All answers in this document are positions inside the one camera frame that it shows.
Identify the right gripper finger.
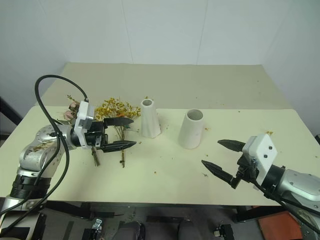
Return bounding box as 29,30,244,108
217,139,247,153
201,160,236,183

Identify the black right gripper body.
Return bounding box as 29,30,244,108
230,154,261,190

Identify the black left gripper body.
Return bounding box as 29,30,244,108
84,121,110,151

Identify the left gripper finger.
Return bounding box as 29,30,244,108
103,116,135,128
100,140,138,154

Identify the narrow white ceramic vase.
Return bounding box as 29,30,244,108
140,98,162,139

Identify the wide white ceramic vase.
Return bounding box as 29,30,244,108
177,108,204,150

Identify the yellow dried flower bunch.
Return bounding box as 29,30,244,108
95,97,142,169

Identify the black caster wheel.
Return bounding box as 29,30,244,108
213,223,233,239

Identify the orange red flat object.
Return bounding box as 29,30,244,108
256,210,302,240

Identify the black table underframe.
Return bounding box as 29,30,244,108
41,200,281,224

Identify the silver caster wheel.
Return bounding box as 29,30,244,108
90,218,104,231

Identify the dark rounded shape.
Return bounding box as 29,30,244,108
111,219,147,240

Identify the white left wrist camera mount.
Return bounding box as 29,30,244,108
73,99,97,149

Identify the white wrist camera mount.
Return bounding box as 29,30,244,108
73,99,97,149
241,133,279,185

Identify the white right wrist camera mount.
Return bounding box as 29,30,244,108
241,133,279,185

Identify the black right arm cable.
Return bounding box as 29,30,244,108
251,181,310,227

